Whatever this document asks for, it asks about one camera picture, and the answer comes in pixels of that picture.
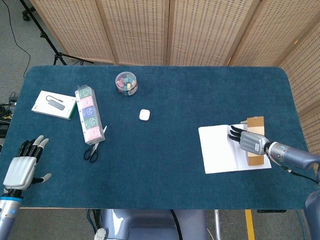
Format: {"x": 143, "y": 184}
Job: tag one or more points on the black tripod stand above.
{"x": 47, "y": 40}

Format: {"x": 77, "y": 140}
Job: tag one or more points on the white USB hub box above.
{"x": 53, "y": 105}

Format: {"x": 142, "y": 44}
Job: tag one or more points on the metal table leg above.
{"x": 217, "y": 225}

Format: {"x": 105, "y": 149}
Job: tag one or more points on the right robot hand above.
{"x": 252, "y": 142}

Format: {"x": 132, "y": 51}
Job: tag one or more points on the colourful wrapped tissue pack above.
{"x": 89, "y": 115}

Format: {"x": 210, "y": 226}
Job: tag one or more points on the wicker folding screen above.
{"x": 200, "y": 30}

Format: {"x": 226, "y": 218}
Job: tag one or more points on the clear jar of colourful clips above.
{"x": 126, "y": 83}

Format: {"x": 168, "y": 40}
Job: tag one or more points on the orange cream tasselled bookmark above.
{"x": 256, "y": 125}

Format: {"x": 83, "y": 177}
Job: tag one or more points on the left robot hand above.
{"x": 20, "y": 172}

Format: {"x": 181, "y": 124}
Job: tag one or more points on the teal blue table cloth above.
{"x": 162, "y": 155}

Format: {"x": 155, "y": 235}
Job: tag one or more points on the grey blue robot torso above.
{"x": 150, "y": 225}

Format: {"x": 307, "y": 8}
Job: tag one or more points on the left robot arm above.
{"x": 8, "y": 215}

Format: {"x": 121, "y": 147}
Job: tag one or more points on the small white case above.
{"x": 144, "y": 115}

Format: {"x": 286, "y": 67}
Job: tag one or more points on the black caster wheel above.
{"x": 27, "y": 13}

